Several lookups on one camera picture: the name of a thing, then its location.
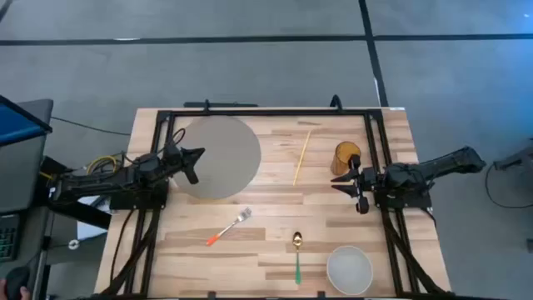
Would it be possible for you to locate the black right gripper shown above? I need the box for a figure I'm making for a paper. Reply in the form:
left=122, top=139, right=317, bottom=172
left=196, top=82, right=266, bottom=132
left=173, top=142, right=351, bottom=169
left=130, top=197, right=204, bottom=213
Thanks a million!
left=330, top=153, right=378, bottom=215

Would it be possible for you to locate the white bowl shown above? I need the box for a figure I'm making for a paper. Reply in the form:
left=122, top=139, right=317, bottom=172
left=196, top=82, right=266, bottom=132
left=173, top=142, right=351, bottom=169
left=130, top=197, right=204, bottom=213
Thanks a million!
left=326, top=244, right=374, bottom=296

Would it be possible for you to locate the black computer keyboard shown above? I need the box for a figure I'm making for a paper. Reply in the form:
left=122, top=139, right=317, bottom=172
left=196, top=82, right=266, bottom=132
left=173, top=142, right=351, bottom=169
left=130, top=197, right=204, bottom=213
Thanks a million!
left=0, top=214, right=21, bottom=263

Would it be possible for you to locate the blue-screen computer monitor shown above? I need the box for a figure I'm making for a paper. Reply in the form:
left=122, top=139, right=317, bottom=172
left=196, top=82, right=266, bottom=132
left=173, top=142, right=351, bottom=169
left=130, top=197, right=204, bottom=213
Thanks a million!
left=0, top=94, right=54, bottom=147

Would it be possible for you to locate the black computer mouse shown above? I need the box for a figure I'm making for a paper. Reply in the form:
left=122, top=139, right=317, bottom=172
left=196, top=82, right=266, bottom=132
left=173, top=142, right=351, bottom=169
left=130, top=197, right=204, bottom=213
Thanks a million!
left=4, top=266, right=31, bottom=300

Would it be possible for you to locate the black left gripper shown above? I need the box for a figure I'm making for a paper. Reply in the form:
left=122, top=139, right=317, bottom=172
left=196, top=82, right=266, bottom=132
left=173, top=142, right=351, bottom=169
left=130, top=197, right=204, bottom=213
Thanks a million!
left=162, top=142, right=207, bottom=186

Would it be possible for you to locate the black aluminium table frame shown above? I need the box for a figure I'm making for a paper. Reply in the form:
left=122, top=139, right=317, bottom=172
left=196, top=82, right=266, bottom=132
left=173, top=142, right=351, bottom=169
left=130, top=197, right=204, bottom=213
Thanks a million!
left=99, top=108, right=453, bottom=300

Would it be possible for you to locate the thin black floor cable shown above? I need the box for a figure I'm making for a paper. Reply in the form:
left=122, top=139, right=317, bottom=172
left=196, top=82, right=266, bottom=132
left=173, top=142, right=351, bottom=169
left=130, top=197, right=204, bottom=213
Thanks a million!
left=50, top=115, right=132, bottom=137

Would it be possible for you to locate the yellow cable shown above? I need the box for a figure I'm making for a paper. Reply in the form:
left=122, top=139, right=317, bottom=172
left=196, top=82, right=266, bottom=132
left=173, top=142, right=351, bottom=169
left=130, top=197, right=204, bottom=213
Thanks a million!
left=86, top=155, right=119, bottom=175

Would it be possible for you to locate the round grey placemat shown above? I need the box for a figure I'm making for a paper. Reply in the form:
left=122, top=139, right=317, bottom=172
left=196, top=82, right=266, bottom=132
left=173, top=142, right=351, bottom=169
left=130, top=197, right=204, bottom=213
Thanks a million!
left=168, top=115, right=262, bottom=200

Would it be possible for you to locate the green-handled gold spoon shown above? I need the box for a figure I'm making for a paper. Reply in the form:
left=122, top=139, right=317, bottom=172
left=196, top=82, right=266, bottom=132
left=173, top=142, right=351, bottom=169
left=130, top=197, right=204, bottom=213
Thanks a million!
left=291, top=231, right=304, bottom=286

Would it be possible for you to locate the white paper sheet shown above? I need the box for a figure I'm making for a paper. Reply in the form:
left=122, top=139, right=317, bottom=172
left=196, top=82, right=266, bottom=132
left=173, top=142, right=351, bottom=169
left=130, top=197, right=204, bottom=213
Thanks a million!
left=77, top=195, right=112, bottom=241

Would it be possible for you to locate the orange-handled metal fork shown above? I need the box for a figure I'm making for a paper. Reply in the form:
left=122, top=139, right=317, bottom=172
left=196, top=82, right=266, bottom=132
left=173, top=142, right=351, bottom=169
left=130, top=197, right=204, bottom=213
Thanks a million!
left=206, top=207, right=253, bottom=247

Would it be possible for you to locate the black frame cable bundle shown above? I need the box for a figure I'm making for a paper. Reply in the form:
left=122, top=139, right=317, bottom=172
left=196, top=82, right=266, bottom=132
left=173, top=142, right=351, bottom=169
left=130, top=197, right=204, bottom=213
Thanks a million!
left=108, top=207, right=138, bottom=295

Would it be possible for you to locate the black stand leg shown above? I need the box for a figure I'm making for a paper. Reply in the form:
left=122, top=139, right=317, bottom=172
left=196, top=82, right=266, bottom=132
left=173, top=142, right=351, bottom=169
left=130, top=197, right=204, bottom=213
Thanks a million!
left=493, top=139, right=533, bottom=172

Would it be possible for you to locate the amber plastic cup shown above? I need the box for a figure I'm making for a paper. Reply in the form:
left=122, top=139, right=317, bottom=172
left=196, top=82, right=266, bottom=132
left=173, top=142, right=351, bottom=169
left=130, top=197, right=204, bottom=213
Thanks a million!
left=330, top=140, right=362, bottom=177

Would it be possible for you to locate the yellow drinking straw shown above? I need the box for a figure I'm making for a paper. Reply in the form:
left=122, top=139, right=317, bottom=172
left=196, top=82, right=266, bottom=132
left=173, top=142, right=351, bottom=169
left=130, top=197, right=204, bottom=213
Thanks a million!
left=292, top=129, right=312, bottom=187

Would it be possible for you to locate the person's hand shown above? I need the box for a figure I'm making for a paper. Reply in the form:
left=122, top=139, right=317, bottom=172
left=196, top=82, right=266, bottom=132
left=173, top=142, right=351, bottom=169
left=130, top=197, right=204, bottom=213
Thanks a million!
left=0, top=277, right=32, bottom=300

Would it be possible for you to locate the black looped floor cable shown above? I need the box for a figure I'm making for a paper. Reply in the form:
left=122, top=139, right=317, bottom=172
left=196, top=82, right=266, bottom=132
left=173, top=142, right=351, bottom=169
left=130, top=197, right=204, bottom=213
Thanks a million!
left=484, top=162, right=533, bottom=210

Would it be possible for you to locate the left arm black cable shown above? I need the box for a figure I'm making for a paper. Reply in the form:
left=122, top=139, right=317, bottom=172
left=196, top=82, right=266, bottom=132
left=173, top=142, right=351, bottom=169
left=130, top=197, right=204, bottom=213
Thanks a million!
left=165, top=127, right=187, bottom=152

